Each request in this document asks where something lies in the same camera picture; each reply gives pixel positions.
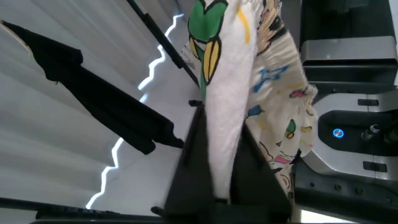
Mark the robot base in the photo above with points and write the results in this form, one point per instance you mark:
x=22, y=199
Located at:
x=348, y=93

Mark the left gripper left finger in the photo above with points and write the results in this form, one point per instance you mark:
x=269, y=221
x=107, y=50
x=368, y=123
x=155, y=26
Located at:
x=189, y=180

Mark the black t-shirt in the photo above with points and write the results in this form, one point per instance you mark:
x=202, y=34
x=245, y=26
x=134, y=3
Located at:
x=109, y=102

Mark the black clothes rack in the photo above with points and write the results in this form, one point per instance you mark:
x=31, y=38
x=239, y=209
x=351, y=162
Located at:
x=168, y=43

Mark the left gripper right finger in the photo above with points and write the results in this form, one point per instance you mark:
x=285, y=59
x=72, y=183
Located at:
x=255, y=186

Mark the cream printed garment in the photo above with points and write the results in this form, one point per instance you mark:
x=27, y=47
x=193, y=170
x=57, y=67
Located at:
x=230, y=109

